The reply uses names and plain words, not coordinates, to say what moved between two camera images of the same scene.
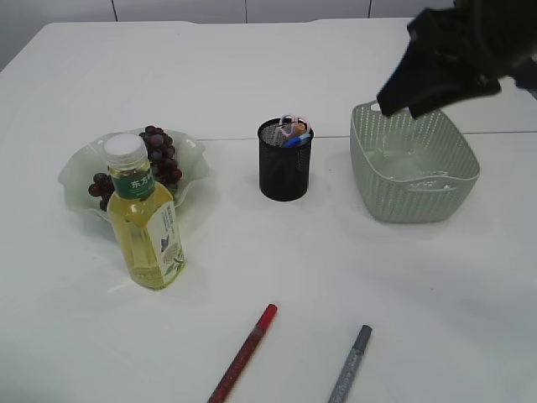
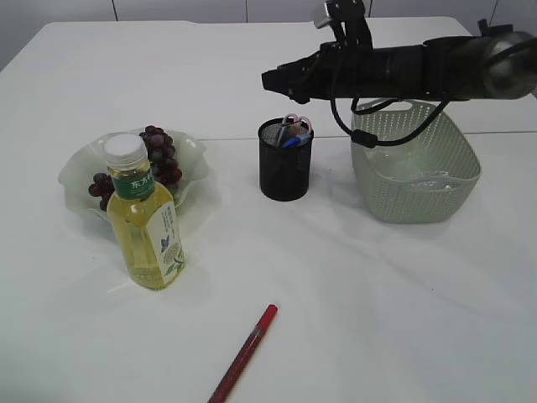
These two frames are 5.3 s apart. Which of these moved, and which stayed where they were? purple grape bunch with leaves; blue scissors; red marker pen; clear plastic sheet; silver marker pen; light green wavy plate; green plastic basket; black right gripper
Moved: silver marker pen; clear plastic sheet; black right gripper
Stayed: blue scissors; green plastic basket; red marker pen; purple grape bunch with leaves; light green wavy plate
